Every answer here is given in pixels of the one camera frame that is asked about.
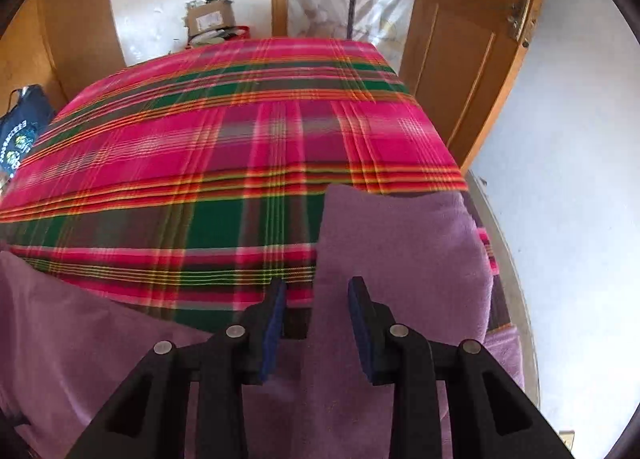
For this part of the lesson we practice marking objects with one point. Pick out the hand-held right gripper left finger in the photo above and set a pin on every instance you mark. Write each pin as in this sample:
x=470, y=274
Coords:
x=274, y=334

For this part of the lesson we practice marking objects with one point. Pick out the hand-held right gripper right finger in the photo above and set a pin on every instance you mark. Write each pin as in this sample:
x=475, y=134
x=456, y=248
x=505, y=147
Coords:
x=361, y=334

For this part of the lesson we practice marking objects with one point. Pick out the purple towel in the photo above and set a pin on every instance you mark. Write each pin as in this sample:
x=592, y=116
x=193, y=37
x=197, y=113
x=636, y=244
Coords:
x=400, y=264

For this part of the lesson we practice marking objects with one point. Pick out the pink plaid blanket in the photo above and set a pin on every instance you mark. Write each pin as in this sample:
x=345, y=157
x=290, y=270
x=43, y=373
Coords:
x=200, y=149

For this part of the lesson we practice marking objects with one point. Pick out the red basket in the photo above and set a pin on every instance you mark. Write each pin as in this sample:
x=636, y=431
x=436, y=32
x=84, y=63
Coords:
x=240, y=34

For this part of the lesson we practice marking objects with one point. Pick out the wooden door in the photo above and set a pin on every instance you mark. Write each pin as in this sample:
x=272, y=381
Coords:
x=465, y=39

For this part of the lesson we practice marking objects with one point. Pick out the blue printed tote bag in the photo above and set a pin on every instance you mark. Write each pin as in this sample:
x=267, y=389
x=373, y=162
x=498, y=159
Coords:
x=22, y=134

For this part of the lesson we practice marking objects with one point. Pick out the cardboard box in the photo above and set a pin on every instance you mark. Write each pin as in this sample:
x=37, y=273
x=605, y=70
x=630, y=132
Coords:
x=210, y=19

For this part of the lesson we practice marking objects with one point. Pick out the metal door lock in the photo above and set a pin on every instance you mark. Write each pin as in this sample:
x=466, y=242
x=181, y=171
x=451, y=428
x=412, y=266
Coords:
x=520, y=19

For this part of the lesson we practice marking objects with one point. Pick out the wooden wardrobe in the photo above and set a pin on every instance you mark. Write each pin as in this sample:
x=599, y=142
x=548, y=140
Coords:
x=75, y=14

